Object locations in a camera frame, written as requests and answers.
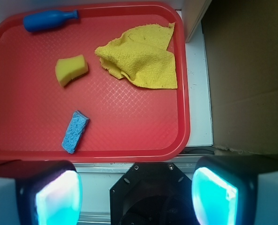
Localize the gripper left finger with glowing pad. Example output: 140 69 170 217
0 160 83 225

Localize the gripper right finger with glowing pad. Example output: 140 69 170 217
192 155 278 225

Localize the blue sponge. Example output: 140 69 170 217
61 111 90 154

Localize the yellow-green sponge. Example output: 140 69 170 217
55 54 89 87

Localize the red plastic tray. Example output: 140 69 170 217
0 2 190 163

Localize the brown cardboard box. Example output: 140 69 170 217
201 0 278 154

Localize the yellow woven cloth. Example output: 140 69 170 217
95 23 178 90

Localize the blue plastic bottle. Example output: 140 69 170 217
23 10 79 32

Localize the black octagonal mount plate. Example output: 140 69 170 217
110 162 198 225

